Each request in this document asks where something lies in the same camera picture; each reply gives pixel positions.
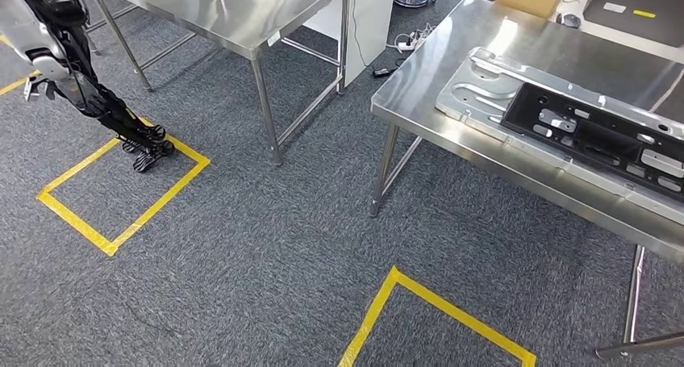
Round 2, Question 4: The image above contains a black plastic plate bracket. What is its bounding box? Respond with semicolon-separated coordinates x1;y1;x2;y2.
500;82;684;203

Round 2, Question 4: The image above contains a steel workbench table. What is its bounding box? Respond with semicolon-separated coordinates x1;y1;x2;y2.
369;0;684;361

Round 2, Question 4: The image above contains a yellow floor tape square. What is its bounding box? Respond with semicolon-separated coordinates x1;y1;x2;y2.
337;265;537;367

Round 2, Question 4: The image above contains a white power strip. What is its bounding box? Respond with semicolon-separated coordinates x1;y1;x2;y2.
395;23;435;53

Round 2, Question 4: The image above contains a stamped silver metal plate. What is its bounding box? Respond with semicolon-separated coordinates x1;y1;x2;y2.
434;46;684;227

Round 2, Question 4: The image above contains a large white cabinet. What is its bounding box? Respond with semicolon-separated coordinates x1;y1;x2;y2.
302;0;398;88

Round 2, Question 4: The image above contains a small steel table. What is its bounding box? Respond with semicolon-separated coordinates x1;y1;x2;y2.
84;0;360;167

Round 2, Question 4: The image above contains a black humanoid robot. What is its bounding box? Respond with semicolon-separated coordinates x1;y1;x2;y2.
0;0;177;174

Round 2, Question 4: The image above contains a grey computer box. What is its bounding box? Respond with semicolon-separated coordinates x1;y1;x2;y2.
582;0;684;48

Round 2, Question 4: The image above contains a thin black power cord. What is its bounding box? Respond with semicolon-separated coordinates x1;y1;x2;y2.
349;0;371;68

